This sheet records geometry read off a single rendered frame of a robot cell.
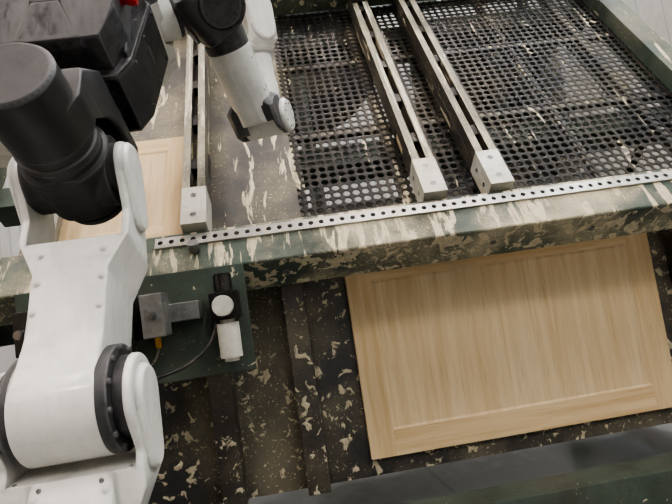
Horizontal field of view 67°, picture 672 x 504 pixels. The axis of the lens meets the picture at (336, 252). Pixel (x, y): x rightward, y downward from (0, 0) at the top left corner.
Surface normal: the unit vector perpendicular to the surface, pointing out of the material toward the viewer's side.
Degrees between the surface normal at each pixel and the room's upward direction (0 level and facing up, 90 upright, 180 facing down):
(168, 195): 56
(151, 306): 90
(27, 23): 82
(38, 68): 67
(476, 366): 90
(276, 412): 90
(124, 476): 94
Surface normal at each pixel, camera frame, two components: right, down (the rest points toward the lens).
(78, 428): 0.11, 0.18
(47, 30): 0.05, -0.23
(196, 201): -0.02, -0.62
